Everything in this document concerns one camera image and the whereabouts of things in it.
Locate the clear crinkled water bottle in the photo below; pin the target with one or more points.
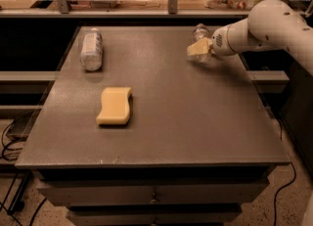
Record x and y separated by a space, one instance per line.
200 49

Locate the metal shelf rail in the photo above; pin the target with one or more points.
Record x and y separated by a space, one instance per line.
122 14

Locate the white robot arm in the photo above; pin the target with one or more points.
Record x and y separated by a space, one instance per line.
274 25

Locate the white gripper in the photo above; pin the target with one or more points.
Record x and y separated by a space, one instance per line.
220 43

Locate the white labelled plastic bottle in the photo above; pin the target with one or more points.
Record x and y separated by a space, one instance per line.
92 48

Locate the yellow wavy sponge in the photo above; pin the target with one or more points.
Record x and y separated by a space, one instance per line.
115 108

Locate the upper drawer knob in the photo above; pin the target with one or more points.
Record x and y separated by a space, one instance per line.
154 199

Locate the grey drawer cabinet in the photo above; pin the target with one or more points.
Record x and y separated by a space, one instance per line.
198 136

